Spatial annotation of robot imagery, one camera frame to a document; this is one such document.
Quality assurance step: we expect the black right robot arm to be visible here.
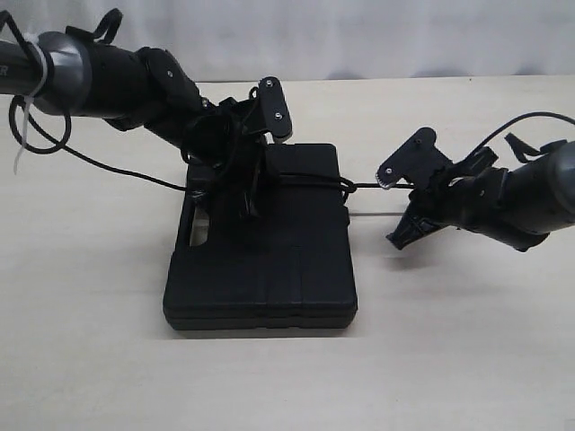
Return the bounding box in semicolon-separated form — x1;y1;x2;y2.
386;140;574;252

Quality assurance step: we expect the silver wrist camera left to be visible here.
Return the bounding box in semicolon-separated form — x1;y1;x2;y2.
258;76;293;144

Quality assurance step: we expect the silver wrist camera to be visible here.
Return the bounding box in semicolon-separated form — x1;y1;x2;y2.
376;127;453;189
258;76;293;144

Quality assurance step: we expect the black plastic carrying case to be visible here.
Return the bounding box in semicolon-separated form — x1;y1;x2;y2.
163;143;358;330

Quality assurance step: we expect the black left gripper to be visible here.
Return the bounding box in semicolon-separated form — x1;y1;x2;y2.
183;93;277;218

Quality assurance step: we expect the thin black left cable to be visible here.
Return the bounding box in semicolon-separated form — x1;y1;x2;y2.
8;93;188;190

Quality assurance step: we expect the white zip tie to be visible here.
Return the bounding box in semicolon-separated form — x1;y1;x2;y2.
11;33;53;176

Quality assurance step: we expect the white curtain backdrop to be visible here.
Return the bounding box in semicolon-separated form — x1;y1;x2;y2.
1;1;574;82

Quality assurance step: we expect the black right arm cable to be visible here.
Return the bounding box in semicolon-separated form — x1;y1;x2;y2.
464;110;575;167

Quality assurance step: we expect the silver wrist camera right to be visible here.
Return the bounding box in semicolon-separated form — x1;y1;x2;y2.
376;127;453;189

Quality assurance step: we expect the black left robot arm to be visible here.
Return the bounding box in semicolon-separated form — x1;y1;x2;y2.
1;28;292;216

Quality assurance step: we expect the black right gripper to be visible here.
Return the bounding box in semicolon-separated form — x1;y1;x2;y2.
385;168;499;250

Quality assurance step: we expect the black braided rope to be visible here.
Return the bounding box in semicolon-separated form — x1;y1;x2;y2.
264;172;417;198

